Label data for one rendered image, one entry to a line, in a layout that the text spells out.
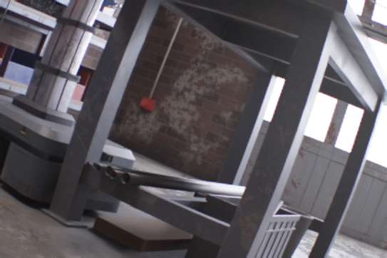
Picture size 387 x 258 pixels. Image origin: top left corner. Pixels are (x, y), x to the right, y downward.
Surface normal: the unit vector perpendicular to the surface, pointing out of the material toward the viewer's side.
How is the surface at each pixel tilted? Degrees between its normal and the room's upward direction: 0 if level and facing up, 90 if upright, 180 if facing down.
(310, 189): 90
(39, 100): 90
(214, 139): 90
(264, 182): 90
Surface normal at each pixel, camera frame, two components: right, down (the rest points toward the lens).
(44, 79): -0.49, -0.16
